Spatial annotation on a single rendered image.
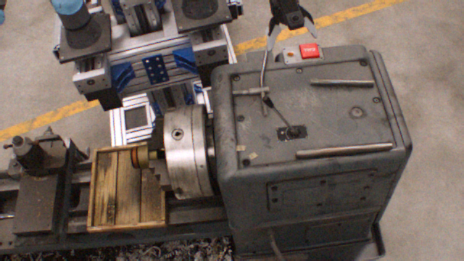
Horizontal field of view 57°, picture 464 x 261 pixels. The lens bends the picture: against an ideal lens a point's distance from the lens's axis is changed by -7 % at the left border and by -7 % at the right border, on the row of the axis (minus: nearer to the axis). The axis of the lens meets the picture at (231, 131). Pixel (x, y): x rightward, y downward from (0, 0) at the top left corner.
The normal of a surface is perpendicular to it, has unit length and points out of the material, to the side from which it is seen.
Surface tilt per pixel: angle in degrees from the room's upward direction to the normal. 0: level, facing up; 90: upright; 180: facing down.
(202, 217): 0
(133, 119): 0
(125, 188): 0
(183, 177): 61
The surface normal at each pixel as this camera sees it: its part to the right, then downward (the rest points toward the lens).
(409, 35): -0.11, -0.55
